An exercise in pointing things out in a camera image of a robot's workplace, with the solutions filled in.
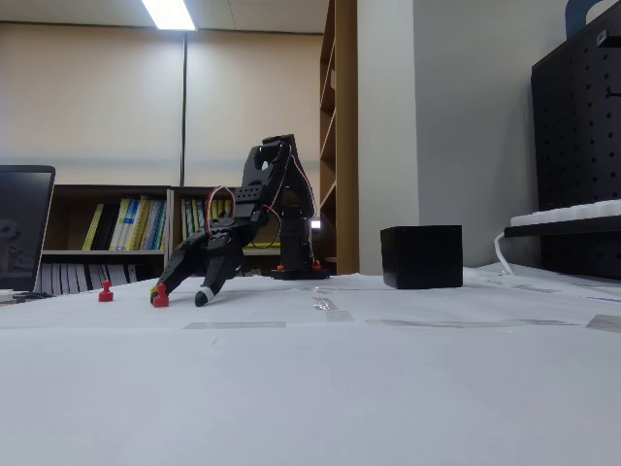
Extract black perforated pegboard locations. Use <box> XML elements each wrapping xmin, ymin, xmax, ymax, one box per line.
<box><xmin>530</xmin><ymin>14</ymin><xmax>621</xmax><ymax>282</ymax></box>

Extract dark laptop screen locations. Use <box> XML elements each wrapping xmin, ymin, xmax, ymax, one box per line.
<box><xmin>0</xmin><ymin>164</ymin><xmax>57</xmax><ymax>295</ymax></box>

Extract white power strip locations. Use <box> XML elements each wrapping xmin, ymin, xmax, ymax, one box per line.
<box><xmin>508</xmin><ymin>197</ymin><xmax>621</xmax><ymax>229</ymax></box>

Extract black square bin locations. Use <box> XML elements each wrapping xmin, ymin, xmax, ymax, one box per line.
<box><xmin>379</xmin><ymin>224</ymin><xmax>465</xmax><ymax>291</ymax></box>

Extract yellow slim book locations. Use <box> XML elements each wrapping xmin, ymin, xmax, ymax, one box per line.
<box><xmin>82</xmin><ymin>203</ymin><xmax>106</xmax><ymax>252</ymax></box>

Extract white paper table cover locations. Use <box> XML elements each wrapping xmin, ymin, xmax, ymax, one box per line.
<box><xmin>0</xmin><ymin>264</ymin><xmax>621</xmax><ymax>466</ymax></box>

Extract dark blue panel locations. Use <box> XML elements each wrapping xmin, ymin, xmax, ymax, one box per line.
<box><xmin>565</xmin><ymin>0</ymin><xmax>621</xmax><ymax>41</ymax></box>

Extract black book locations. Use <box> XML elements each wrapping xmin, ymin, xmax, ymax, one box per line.
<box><xmin>94</xmin><ymin>203</ymin><xmax>121</xmax><ymax>252</ymax></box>

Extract ceiling light panel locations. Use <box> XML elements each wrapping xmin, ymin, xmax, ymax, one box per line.
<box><xmin>140</xmin><ymin>0</ymin><xmax>198</xmax><ymax>32</ymax></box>

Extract white power cable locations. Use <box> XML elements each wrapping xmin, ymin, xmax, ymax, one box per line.
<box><xmin>493</xmin><ymin>231</ymin><xmax>515</xmax><ymax>277</ymax></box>

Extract blue white book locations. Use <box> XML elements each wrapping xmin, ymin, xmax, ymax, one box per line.
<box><xmin>143</xmin><ymin>198</ymin><xmax>169</xmax><ymax>252</ymax></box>

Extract yellow white book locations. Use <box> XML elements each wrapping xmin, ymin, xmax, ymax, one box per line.
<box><xmin>110</xmin><ymin>197</ymin><xmax>133</xmax><ymax>252</ymax></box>

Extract tall wooden shelf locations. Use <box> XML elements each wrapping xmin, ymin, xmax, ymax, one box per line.
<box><xmin>318</xmin><ymin>0</ymin><xmax>360</xmax><ymax>277</ymax></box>

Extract black vertical wall conduit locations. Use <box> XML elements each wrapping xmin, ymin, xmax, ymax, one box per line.
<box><xmin>180</xmin><ymin>29</ymin><xmax>190</xmax><ymax>188</ymax></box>

